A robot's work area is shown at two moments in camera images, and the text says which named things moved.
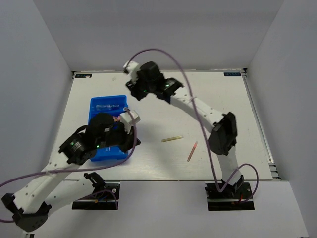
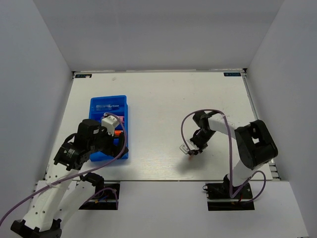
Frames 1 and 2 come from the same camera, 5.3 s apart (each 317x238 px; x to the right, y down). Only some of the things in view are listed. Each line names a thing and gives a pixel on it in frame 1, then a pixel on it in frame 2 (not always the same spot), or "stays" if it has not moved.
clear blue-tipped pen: (106, 106) stays
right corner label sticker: (232, 74) stays
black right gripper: (134, 90) → (201, 148)
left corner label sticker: (83, 75) stays
